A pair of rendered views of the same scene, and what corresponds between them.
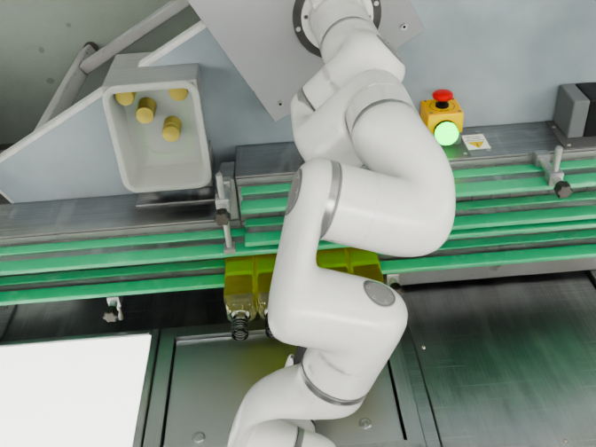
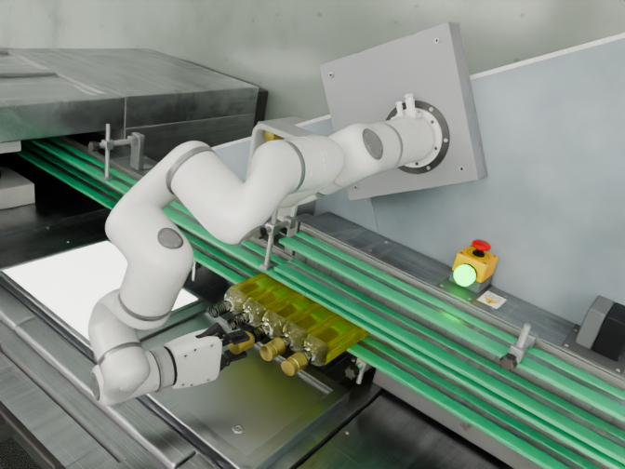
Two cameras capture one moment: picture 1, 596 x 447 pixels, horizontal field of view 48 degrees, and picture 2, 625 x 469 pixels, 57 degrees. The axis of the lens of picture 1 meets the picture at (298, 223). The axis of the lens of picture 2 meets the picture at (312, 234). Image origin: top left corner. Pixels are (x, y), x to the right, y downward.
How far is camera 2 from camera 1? 64 cm
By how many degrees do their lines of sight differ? 31
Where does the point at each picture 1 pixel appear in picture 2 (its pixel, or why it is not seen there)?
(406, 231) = (209, 208)
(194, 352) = (206, 323)
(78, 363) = not seen: hidden behind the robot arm
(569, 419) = not seen: outside the picture
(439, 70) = (493, 226)
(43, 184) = not seen: hidden behind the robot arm
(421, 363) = (331, 439)
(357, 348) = (132, 261)
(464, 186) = (440, 316)
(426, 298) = (392, 410)
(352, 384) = (129, 294)
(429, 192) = (239, 194)
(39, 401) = (107, 287)
